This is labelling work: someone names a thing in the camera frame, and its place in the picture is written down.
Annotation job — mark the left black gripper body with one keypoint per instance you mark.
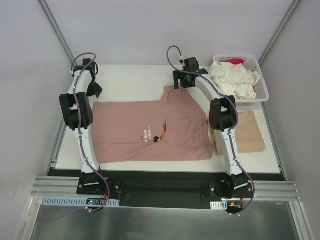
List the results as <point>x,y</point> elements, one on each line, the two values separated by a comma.
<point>93,89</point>

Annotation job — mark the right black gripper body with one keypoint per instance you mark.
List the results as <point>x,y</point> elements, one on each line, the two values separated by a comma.
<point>181,78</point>

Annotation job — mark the pink printed t shirt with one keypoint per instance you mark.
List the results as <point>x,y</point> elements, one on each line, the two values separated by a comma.
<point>174,128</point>

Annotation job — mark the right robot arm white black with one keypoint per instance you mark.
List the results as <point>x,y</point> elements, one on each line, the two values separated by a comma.
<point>223,118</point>

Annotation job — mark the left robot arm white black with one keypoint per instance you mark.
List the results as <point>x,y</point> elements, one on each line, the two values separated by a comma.
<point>78,116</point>

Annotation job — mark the cream crumpled t shirt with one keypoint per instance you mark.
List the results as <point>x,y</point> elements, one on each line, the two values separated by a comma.
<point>234,79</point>

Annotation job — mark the magenta t shirt in basket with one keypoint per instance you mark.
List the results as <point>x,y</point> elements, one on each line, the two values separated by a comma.
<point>234,61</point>

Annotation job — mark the white plastic laundry basket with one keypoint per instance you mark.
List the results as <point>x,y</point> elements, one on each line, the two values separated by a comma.
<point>251,63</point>

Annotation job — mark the folded beige t shirt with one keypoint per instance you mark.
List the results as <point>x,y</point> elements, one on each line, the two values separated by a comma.
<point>248,136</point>

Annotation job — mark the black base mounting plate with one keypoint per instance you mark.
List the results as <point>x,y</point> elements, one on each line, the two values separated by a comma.
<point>198,199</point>

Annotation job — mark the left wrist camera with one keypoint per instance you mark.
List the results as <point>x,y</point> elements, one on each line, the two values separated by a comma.
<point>89,63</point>

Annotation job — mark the left aluminium frame post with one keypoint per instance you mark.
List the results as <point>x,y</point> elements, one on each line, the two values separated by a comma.
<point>44,6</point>

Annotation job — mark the aluminium frame post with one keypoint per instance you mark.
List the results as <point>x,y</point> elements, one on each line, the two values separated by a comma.
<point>293,7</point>
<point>44,6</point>

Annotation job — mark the left white cable duct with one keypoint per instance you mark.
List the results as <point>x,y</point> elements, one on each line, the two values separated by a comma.
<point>66,201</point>

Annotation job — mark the white cable duct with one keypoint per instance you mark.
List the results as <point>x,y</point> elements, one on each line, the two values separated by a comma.
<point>66,201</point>
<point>219,205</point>

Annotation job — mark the right white cable duct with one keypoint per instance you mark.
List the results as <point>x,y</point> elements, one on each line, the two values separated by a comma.
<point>219,205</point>

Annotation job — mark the right aluminium frame post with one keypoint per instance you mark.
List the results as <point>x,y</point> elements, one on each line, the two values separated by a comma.
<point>293,7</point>

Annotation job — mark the aluminium front rail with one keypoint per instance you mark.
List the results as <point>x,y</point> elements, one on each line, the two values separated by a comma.
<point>68,186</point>

